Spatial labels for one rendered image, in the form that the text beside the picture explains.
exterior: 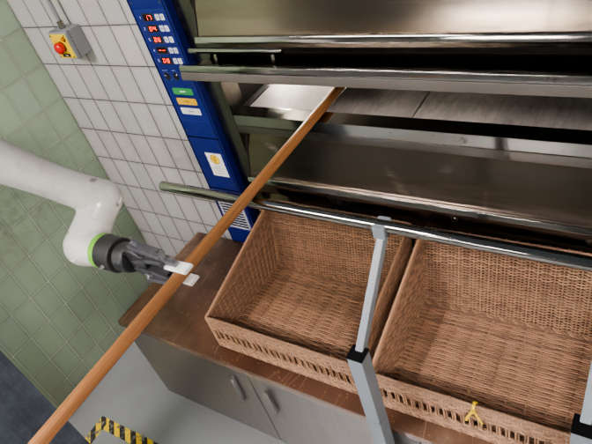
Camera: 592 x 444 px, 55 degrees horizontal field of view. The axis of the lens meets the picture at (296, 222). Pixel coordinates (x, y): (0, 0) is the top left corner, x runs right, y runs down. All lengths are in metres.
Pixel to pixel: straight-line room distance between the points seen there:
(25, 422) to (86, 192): 0.84
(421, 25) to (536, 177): 0.50
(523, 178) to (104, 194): 1.10
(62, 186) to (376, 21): 0.88
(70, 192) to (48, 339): 1.31
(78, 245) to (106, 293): 1.35
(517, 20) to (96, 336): 2.28
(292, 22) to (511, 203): 0.76
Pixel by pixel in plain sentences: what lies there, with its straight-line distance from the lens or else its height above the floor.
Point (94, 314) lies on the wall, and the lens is 2.86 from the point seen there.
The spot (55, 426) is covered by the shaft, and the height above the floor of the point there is 1.20.
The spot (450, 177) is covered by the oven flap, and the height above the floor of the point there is 1.03.
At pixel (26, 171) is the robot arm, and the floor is 1.44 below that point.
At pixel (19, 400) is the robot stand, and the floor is 0.75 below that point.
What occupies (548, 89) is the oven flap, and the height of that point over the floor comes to 1.41.
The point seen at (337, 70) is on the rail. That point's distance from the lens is 1.41.
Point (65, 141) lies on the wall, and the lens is 2.60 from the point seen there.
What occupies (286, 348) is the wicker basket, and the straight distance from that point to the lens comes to 1.73.
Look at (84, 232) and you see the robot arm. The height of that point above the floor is 1.25.
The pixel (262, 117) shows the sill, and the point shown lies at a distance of 1.85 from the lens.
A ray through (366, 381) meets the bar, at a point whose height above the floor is 0.87.
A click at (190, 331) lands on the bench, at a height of 0.58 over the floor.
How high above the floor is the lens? 2.04
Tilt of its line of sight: 39 degrees down
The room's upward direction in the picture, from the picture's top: 19 degrees counter-clockwise
